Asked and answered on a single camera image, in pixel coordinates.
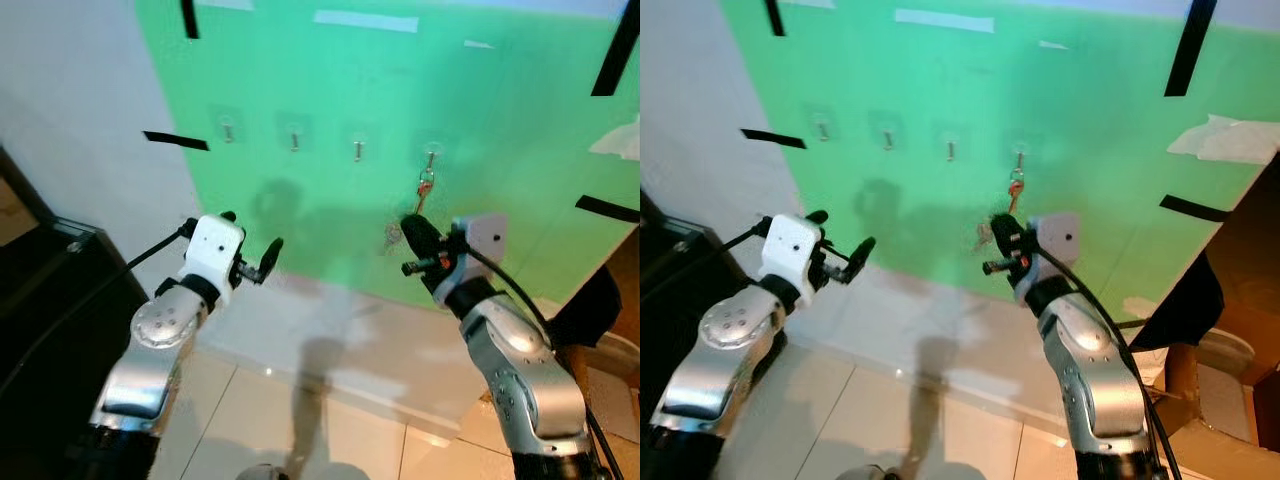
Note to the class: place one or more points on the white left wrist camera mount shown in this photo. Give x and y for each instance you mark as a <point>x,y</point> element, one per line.
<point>212,248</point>
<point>790,245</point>

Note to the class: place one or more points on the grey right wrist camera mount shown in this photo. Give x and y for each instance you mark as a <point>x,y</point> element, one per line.
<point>1060,236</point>
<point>485,238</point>

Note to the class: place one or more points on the black tape strip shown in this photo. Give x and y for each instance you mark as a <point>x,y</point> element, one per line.
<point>607,209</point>
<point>189,18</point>
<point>1195,209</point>
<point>176,141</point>
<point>774,17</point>
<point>1190,48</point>
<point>615,55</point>
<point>772,139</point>

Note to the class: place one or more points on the torn white paper patch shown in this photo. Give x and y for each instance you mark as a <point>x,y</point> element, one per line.
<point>620,140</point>
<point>1225,138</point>

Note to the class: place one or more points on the grey robot foot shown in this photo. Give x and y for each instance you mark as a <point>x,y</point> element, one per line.
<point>262,473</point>
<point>866,474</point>

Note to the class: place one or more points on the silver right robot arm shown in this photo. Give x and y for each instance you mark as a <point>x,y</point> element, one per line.
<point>1095,370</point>
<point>520,370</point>

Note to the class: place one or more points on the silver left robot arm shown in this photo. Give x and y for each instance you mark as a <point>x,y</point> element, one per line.
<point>150,335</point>
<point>725,335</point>

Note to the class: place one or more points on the brown cardboard box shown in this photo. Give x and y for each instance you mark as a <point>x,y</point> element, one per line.
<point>1255,270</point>
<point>625,290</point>

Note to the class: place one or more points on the small white tape strip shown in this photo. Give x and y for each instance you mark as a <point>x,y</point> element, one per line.
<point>478,44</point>
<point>1053,45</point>

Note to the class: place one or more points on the green wall sheet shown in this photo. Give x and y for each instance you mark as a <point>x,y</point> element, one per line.
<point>1000,90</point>
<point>400,90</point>

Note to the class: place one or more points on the black cabinet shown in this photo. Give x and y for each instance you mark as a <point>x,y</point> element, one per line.
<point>50,310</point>
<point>670,300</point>

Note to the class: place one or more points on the black cloth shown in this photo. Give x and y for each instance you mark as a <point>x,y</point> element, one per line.
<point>1190,300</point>

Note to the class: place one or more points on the metal hook on clear pad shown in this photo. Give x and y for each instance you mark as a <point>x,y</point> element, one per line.
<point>1020,156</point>
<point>294,139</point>
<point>887,137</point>
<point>950,149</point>
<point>822,127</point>
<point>431,156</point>
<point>358,149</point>
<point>228,129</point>

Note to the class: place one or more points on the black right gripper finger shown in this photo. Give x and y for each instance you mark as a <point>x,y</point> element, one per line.
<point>421,238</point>
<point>1006,236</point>

